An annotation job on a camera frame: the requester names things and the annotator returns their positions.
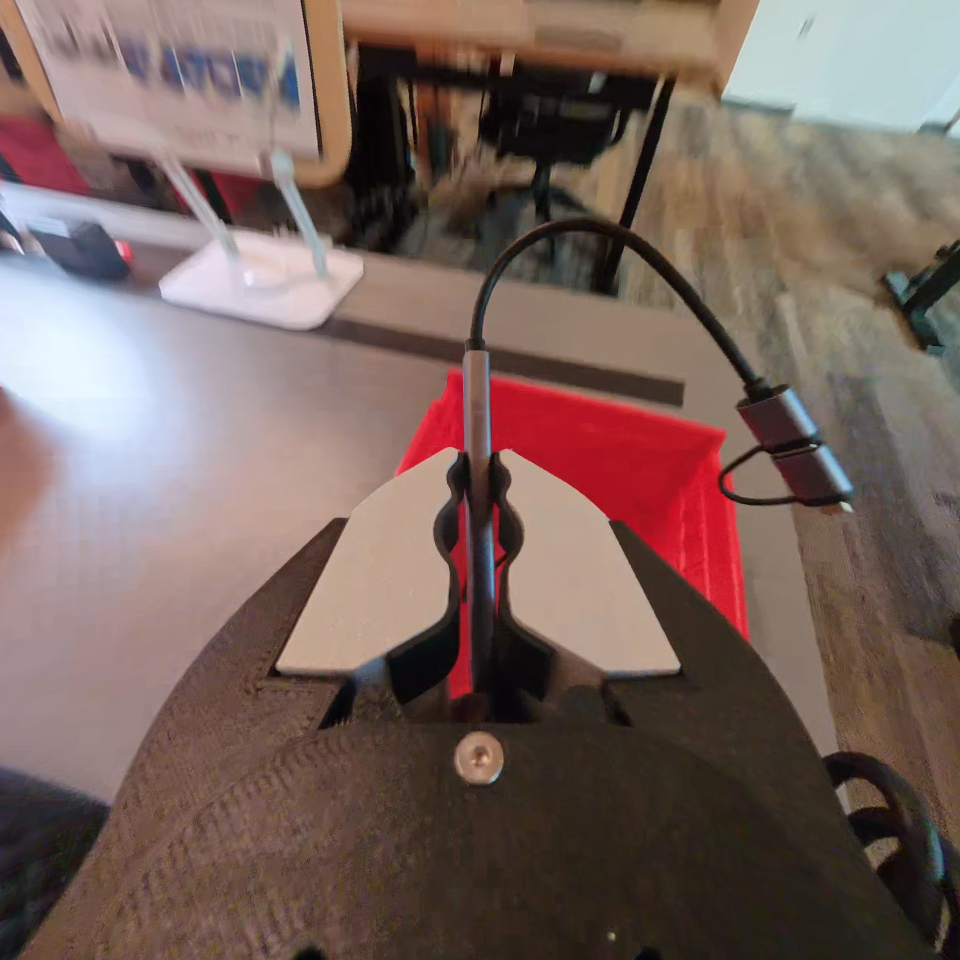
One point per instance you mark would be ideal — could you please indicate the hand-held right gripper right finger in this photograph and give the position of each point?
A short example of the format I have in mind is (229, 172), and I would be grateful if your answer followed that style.
(577, 585)

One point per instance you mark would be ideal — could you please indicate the wooden office desk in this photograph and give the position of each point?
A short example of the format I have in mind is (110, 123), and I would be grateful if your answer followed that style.
(525, 30)

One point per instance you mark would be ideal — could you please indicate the dark small box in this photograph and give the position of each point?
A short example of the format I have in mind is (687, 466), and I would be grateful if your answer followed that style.
(82, 251)

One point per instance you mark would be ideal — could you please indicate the printed instruction sheet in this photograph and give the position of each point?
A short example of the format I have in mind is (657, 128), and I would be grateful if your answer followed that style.
(187, 112)

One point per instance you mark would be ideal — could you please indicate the white sheet stand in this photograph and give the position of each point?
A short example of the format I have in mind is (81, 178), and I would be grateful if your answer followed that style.
(262, 289)

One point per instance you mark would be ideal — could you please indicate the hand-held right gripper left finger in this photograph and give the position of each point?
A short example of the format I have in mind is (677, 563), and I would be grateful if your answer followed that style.
(382, 577)

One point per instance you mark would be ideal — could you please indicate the red plastic bin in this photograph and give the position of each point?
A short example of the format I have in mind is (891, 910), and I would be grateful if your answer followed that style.
(600, 450)

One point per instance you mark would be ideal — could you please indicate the black office chair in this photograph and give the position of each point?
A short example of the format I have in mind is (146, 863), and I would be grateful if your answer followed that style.
(555, 127)

